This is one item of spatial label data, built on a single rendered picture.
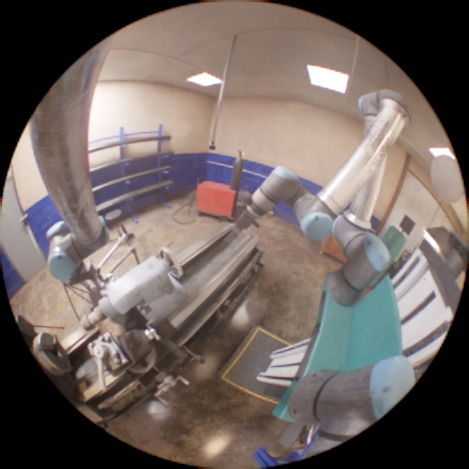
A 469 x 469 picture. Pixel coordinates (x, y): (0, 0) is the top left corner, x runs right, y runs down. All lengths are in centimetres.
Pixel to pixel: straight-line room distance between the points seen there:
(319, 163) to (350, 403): 379
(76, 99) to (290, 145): 386
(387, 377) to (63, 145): 49
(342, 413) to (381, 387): 8
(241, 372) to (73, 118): 157
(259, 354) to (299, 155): 389
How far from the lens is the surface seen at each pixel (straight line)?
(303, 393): 44
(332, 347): 56
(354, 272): 59
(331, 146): 383
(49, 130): 18
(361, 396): 32
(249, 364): 150
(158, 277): 80
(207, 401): 184
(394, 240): 379
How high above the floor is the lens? 177
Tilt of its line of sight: 37 degrees down
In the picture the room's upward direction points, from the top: 11 degrees clockwise
